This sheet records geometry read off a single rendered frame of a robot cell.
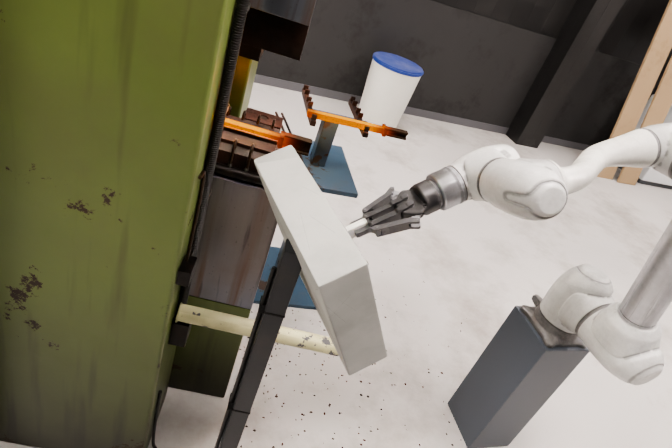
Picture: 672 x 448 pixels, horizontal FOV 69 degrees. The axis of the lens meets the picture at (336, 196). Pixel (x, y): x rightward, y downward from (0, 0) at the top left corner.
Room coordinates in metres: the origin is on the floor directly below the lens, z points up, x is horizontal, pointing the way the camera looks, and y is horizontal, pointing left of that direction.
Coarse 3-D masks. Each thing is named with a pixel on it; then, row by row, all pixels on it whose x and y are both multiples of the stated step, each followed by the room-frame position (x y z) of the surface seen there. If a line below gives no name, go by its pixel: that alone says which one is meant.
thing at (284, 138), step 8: (232, 120) 1.25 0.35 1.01; (240, 128) 1.23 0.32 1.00; (248, 128) 1.23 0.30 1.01; (256, 128) 1.25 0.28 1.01; (264, 136) 1.24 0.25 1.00; (272, 136) 1.24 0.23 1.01; (280, 136) 1.24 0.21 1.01; (288, 136) 1.25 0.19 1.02; (296, 136) 1.27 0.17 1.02; (280, 144) 1.24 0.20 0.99; (288, 144) 1.26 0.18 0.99; (296, 144) 1.26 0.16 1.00; (304, 144) 1.27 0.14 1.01; (304, 152) 1.27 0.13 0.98
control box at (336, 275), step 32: (256, 160) 0.80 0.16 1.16; (288, 160) 0.80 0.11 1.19; (288, 192) 0.71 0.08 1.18; (320, 192) 0.71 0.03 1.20; (288, 224) 0.64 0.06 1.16; (320, 224) 0.64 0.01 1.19; (320, 256) 0.58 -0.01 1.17; (352, 256) 0.58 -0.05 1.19; (320, 288) 0.53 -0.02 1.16; (352, 288) 0.56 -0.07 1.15; (352, 320) 0.58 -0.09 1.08; (352, 352) 0.60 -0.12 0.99; (384, 352) 0.64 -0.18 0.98
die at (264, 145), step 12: (240, 120) 1.30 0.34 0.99; (228, 132) 1.20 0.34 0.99; (240, 132) 1.22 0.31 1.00; (228, 144) 1.16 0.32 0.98; (240, 144) 1.17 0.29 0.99; (264, 144) 1.21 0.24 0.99; (276, 144) 1.23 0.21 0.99; (228, 156) 1.12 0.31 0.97; (240, 156) 1.12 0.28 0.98; (252, 156) 1.14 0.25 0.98; (240, 168) 1.12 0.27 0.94; (252, 168) 1.13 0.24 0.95
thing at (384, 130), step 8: (312, 112) 1.68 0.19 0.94; (320, 112) 1.71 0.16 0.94; (328, 120) 1.70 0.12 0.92; (336, 120) 1.71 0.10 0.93; (344, 120) 1.72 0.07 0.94; (352, 120) 1.74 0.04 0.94; (360, 128) 1.74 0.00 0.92; (376, 128) 1.76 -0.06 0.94; (384, 128) 1.77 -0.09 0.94; (392, 128) 1.80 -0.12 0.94; (384, 136) 1.77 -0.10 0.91; (392, 136) 1.79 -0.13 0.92; (400, 136) 1.81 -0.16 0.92
